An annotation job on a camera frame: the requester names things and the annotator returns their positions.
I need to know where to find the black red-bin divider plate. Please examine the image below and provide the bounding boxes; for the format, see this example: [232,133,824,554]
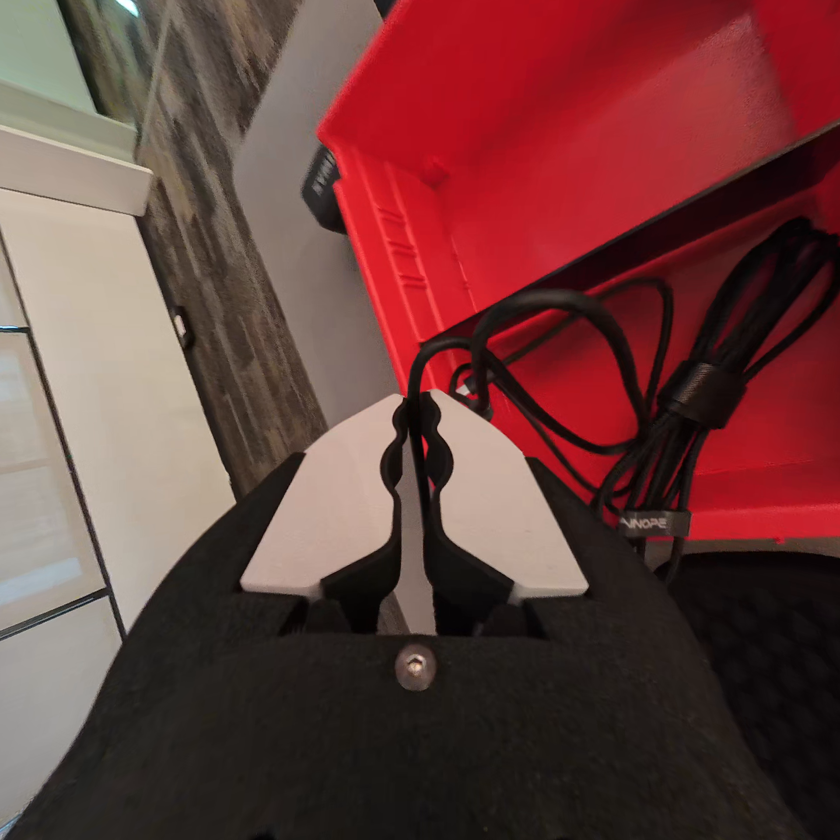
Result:
[420,121,840,349]

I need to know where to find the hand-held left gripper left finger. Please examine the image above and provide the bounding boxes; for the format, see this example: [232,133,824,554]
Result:
[239,394,411,636]

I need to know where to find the red plastic bin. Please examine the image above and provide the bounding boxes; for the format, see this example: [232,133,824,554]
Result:
[317,0,840,546]

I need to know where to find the bundled black cables with strap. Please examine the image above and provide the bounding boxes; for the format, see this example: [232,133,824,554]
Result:
[591,217,840,585]

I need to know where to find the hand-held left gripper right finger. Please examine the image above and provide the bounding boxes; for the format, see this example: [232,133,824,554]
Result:
[423,389,592,636]

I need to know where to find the thick black usb-c cable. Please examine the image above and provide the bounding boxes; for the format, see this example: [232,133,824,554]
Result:
[407,279,677,526]

